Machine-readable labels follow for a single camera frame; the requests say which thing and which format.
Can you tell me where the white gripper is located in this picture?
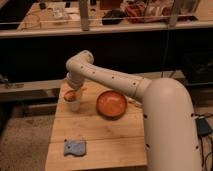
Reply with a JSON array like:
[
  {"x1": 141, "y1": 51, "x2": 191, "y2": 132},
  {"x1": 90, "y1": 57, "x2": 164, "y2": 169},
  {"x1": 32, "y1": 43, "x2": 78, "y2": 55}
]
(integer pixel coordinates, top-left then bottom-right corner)
[{"x1": 66, "y1": 73, "x2": 84, "y2": 90}]

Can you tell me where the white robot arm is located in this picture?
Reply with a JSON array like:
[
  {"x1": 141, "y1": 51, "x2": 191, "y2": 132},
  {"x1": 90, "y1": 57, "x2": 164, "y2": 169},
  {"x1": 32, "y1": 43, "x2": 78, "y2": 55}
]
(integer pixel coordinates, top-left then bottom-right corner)
[{"x1": 66, "y1": 50, "x2": 202, "y2": 171}]

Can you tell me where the white object behind arm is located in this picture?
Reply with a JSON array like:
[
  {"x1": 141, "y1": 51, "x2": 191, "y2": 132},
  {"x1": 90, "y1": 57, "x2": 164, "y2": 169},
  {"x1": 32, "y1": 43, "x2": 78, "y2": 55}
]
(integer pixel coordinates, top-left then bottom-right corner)
[{"x1": 128, "y1": 98, "x2": 142, "y2": 108}]

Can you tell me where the orange bowl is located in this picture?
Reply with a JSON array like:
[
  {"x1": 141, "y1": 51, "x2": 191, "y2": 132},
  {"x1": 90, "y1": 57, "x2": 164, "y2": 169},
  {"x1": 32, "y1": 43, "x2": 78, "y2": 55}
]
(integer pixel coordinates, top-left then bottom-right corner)
[{"x1": 96, "y1": 90, "x2": 127, "y2": 119}]

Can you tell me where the blue sponge cloth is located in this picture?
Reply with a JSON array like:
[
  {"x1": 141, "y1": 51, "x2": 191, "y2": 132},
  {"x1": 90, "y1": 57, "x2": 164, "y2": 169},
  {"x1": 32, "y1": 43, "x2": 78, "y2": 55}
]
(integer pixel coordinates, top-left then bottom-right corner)
[{"x1": 64, "y1": 140, "x2": 86, "y2": 157}]

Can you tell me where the black bag on bench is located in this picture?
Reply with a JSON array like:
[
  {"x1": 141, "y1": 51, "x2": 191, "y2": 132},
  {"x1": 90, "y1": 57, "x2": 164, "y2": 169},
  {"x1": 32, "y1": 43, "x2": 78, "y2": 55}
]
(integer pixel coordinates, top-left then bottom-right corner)
[{"x1": 102, "y1": 10, "x2": 125, "y2": 25}]

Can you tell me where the red cloth on bench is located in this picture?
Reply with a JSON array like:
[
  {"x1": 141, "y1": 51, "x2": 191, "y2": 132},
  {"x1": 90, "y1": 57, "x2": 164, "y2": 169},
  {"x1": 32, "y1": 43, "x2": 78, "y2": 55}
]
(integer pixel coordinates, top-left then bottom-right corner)
[{"x1": 125, "y1": 3, "x2": 146, "y2": 23}]

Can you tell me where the black device on floor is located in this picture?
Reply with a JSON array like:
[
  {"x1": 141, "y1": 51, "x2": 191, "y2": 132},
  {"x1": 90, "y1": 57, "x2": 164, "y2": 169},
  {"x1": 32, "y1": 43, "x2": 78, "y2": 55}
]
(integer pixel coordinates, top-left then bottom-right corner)
[{"x1": 196, "y1": 118, "x2": 212, "y2": 136}]

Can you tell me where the metal post left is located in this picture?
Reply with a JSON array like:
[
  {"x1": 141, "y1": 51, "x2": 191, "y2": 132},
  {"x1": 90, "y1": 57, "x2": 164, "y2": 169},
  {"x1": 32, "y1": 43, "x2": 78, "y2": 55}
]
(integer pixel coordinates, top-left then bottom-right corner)
[{"x1": 78, "y1": 0, "x2": 89, "y2": 31}]

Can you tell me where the metal post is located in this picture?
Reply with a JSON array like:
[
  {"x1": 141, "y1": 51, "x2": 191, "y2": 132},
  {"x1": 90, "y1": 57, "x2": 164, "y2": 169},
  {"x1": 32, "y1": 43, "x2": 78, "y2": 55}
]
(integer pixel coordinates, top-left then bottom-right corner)
[
  {"x1": 168, "y1": 0, "x2": 184, "y2": 29},
  {"x1": 78, "y1": 0, "x2": 89, "y2": 31}
]

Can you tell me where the metal post right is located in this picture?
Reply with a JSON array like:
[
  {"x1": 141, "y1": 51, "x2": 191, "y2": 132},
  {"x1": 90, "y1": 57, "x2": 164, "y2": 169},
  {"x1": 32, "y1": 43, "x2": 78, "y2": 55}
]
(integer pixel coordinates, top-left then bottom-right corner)
[{"x1": 168, "y1": 0, "x2": 184, "y2": 29}]

